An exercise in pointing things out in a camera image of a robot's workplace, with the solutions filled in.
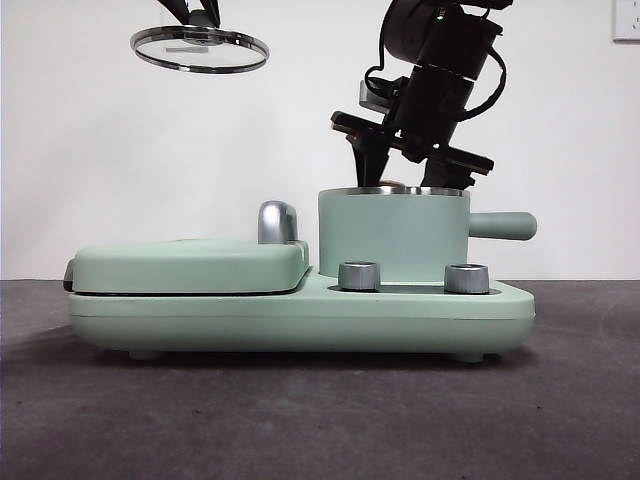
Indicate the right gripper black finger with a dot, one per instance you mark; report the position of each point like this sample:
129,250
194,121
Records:
446,177
369,165

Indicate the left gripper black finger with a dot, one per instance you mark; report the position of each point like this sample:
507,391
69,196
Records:
175,7
210,10

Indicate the brown potato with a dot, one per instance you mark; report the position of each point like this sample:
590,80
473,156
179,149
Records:
389,183

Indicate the glass pot lid green knob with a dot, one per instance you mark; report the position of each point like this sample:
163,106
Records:
200,50

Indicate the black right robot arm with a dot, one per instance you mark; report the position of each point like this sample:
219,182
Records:
440,35

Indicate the mint green grill lid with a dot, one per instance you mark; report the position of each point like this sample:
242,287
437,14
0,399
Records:
185,267

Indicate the silver control knob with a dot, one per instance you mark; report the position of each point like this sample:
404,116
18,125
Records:
359,275
466,278

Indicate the mint green breakfast machine base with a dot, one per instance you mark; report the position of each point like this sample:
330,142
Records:
300,320

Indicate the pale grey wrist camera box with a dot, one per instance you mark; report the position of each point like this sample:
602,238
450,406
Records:
372,97

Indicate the white wall socket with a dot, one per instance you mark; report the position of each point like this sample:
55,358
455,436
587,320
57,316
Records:
627,20

